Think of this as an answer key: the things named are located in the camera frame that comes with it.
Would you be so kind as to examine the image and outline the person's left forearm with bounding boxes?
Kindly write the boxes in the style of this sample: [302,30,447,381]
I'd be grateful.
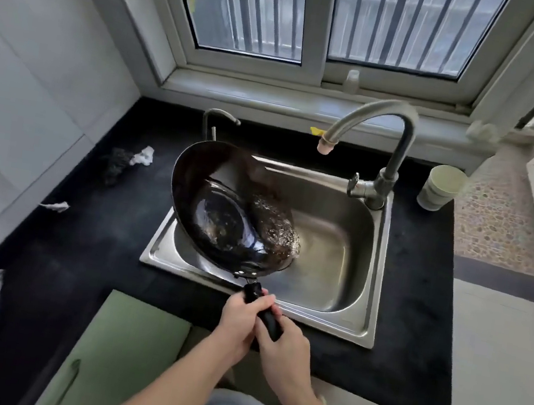
[104,332,246,405]

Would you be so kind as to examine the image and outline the stainless steel sink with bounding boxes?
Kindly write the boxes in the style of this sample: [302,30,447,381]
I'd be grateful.
[131,140,400,351]

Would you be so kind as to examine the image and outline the crumpled white paper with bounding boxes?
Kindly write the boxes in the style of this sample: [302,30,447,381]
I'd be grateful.
[129,143,156,169]

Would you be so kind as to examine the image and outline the pale green cup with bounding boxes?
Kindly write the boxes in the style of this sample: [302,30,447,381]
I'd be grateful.
[414,161,470,217]

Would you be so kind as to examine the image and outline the grey window bars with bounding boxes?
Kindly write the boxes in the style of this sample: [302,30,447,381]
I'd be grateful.
[205,0,508,88]

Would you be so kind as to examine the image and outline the black wok with handle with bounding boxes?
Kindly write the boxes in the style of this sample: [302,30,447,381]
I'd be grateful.
[149,135,316,345]

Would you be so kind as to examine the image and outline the person's left hand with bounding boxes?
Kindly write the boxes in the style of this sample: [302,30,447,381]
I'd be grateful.
[211,286,279,367]

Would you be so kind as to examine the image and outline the light green cabinet door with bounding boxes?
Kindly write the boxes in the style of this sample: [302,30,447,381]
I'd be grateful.
[33,280,196,405]

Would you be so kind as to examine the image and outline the large curved chrome faucet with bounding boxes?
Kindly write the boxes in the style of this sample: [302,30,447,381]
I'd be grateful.
[309,89,422,216]

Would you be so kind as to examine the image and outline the person's right hand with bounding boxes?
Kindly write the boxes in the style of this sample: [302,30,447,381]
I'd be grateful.
[243,309,331,405]

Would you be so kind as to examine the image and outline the white crumpled object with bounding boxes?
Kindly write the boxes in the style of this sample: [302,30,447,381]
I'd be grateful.
[465,118,503,147]

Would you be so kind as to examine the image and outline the white window frame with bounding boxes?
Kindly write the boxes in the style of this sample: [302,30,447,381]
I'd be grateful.
[129,0,534,134]

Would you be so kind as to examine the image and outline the small white paper scrap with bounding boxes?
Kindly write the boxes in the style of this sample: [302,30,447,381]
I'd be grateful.
[38,197,71,215]

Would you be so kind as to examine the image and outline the thin small chrome faucet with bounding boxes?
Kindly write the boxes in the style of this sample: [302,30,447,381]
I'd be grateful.
[199,107,243,146]

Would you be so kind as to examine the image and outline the dark steel wool scrubber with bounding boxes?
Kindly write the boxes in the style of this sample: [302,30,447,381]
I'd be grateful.
[96,145,136,190]

